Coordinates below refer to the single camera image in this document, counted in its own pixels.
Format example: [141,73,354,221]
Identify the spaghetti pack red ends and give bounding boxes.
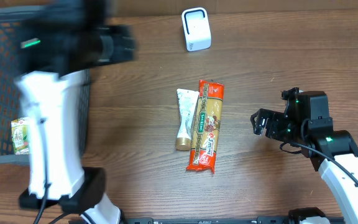
[186,80,224,172]

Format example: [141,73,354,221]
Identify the white tube gold cap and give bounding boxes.
[175,88,199,151]

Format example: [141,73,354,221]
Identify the green snack packet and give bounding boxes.
[11,117,29,155]

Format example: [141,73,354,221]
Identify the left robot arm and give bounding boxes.
[14,1,135,223]

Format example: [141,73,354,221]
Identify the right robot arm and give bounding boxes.
[250,87,358,223]

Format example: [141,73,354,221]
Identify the white barcode scanner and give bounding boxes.
[181,7,211,52]

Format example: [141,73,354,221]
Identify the grey plastic shopping basket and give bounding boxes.
[0,6,42,165]

